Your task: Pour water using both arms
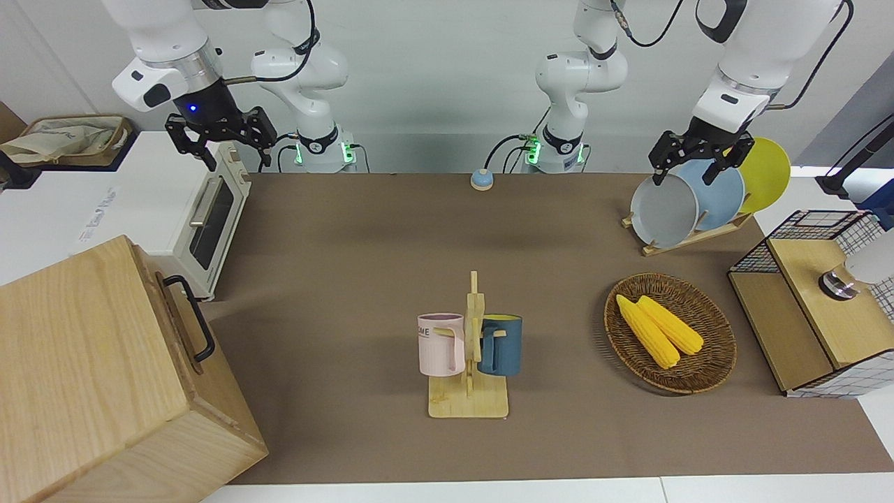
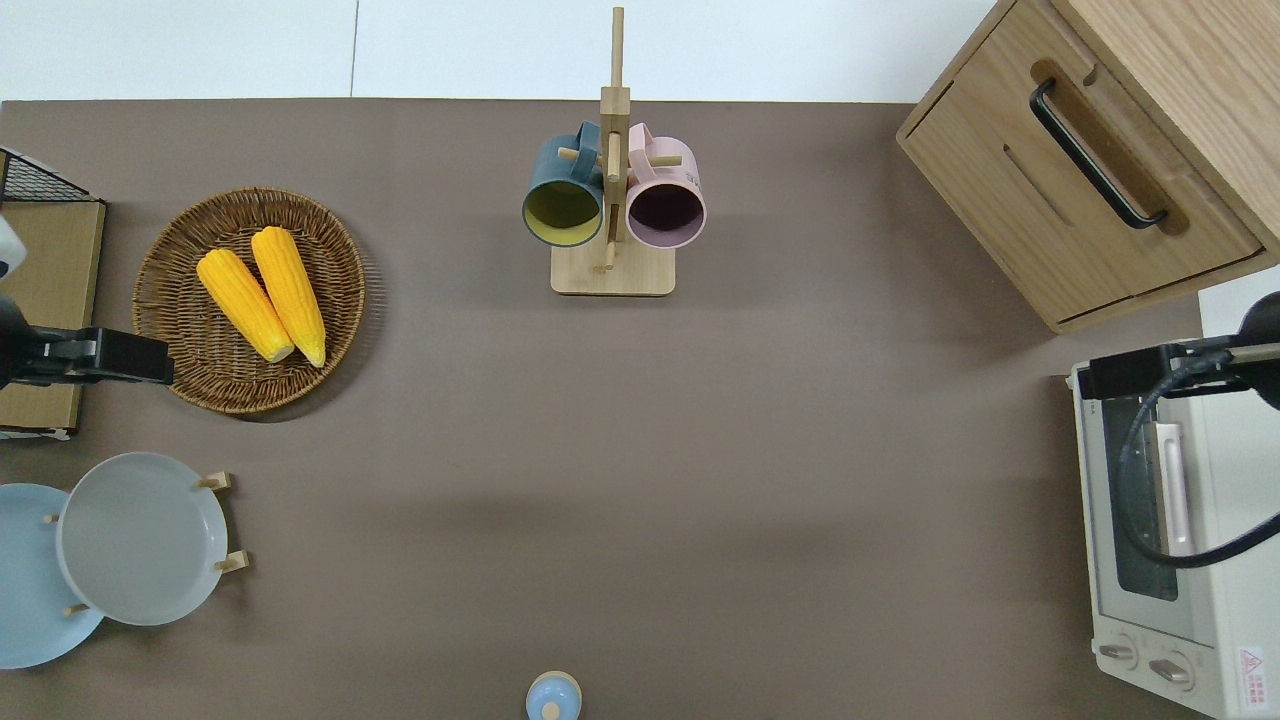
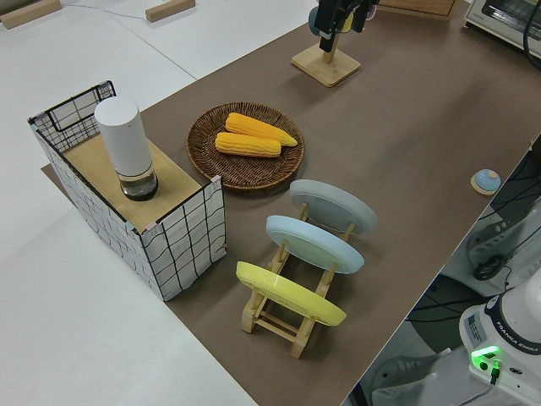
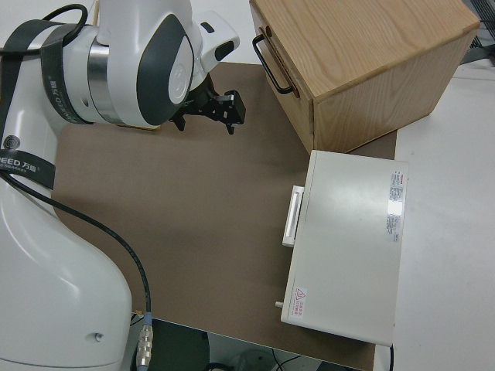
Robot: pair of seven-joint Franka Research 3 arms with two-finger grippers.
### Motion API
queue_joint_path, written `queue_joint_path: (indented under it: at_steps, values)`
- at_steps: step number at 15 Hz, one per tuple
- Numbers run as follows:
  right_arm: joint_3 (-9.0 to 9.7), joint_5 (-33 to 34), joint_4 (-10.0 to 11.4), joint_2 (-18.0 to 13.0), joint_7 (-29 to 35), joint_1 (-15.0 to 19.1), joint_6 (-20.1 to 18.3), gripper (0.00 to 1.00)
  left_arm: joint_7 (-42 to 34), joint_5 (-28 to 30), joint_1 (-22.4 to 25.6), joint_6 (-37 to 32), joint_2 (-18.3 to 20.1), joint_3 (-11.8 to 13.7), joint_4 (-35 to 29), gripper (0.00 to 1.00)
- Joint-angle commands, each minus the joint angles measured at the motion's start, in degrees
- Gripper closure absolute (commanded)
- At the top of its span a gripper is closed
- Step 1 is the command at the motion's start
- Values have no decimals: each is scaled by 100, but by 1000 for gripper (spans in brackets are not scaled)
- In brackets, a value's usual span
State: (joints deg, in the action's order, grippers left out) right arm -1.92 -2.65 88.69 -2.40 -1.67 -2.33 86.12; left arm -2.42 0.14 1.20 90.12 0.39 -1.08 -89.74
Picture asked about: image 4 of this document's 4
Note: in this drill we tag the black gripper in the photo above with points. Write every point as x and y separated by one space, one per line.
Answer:
205 106

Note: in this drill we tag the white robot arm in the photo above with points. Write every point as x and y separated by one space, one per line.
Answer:
38 251

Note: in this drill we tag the brown table mat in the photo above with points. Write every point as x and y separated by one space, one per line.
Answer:
193 212

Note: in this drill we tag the wooden cabinet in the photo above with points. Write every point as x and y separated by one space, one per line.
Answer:
367 58

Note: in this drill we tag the cream toaster oven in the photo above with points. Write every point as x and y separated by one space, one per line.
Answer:
348 251

